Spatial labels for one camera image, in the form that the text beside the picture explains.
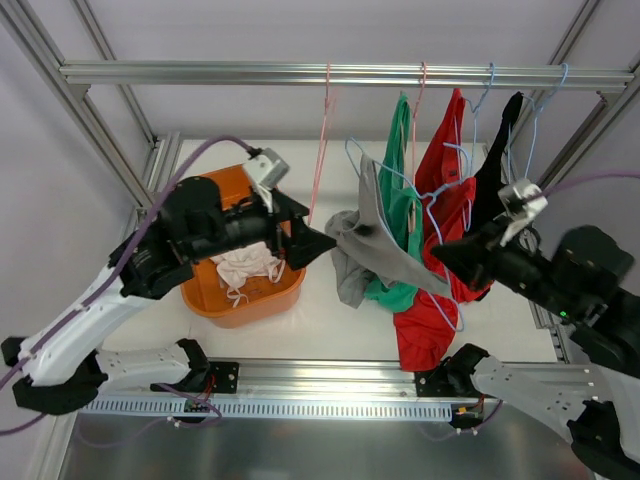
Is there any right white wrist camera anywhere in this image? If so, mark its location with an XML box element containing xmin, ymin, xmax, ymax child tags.
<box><xmin>498</xmin><ymin>178</ymin><xmax>548</xmax><ymax>247</ymax></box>

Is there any green shirt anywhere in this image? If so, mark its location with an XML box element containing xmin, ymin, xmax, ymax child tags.
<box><xmin>365</xmin><ymin>93</ymin><xmax>424</xmax><ymax>313</ymax></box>

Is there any orange plastic basket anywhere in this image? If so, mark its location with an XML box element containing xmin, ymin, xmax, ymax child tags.
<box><xmin>179</xmin><ymin>167</ymin><xmax>307</xmax><ymax>330</ymax></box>

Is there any blue hanger under black shirt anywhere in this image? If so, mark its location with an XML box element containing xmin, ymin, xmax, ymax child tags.
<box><xmin>506</xmin><ymin>62</ymin><xmax>570</xmax><ymax>183</ymax></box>

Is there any red shirt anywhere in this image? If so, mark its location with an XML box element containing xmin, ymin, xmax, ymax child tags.
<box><xmin>393</xmin><ymin>89</ymin><xmax>489</xmax><ymax>372</ymax></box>

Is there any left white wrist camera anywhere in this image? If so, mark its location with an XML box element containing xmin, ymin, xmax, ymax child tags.
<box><xmin>242</xmin><ymin>148</ymin><xmax>290</xmax><ymax>213</ymax></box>

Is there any white slotted cable duct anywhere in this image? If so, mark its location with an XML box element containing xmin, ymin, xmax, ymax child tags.
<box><xmin>82</xmin><ymin>395</ymin><xmax>453</xmax><ymax>422</ymax></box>

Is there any aluminium hanging rail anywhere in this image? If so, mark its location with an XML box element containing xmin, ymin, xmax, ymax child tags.
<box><xmin>59</xmin><ymin>60</ymin><xmax>635</xmax><ymax>92</ymax></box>

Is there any white tank top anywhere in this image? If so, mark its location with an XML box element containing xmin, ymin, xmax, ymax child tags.
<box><xmin>210</xmin><ymin>242</ymin><xmax>286</xmax><ymax>308</ymax></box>

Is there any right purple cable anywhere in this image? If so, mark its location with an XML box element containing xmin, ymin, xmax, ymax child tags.
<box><xmin>542</xmin><ymin>169</ymin><xmax>640</xmax><ymax>199</ymax></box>

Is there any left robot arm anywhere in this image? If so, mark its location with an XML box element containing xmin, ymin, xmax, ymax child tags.
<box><xmin>1</xmin><ymin>176</ymin><xmax>336</xmax><ymax>416</ymax></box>

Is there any grey shirt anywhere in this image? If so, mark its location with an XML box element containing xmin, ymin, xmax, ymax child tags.
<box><xmin>325</xmin><ymin>154</ymin><xmax>451</xmax><ymax>309</ymax></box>

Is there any blue hanger under red shirt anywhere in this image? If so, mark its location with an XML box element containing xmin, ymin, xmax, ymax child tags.
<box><xmin>462</xmin><ymin>62</ymin><xmax>496</xmax><ymax>233</ymax></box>

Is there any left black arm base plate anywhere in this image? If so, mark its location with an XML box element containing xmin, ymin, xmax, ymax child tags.
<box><xmin>203</xmin><ymin>361</ymin><xmax>240</xmax><ymax>394</ymax></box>

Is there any pink wire hanger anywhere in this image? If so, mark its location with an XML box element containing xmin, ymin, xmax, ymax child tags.
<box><xmin>308</xmin><ymin>62</ymin><xmax>336</xmax><ymax>224</ymax></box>

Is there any black shirt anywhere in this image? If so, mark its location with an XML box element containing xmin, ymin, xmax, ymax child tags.
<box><xmin>463</xmin><ymin>91</ymin><xmax>524</xmax><ymax>238</ymax></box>

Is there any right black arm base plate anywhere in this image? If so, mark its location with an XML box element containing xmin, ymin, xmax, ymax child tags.
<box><xmin>413</xmin><ymin>356</ymin><xmax>482</xmax><ymax>399</ymax></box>

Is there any blue hanger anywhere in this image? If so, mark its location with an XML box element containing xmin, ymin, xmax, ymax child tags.
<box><xmin>506</xmin><ymin>62</ymin><xmax>570</xmax><ymax>183</ymax></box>
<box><xmin>462</xmin><ymin>62</ymin><xmax>496</xmax><ymax>233</ymax></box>
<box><xmin>344</xmin><ymin>137</ymin><xmax>473</xmax><ymax>333</ymax></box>

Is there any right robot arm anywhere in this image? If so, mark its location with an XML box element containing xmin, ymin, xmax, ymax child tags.
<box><xmin>431</xmin><ymin>217</ymin><xmax>639</xmax><ymax>479</ymax></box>

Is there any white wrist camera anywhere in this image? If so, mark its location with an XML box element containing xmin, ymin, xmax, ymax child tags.
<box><xmin>242</xmin><ymin>148</ymin><xmax>290</xmax><ymax>213</ymax></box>
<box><xmin>498</xmin><ymin>178</ymin><xmax>548</xmax><ymax>247</ymax></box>

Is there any aluminium front frame rail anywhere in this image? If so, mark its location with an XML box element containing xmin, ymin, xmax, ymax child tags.
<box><xmin>57</xmin><ymin>355</ymin><xmax>599</xmax><ymax>401</ymax></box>

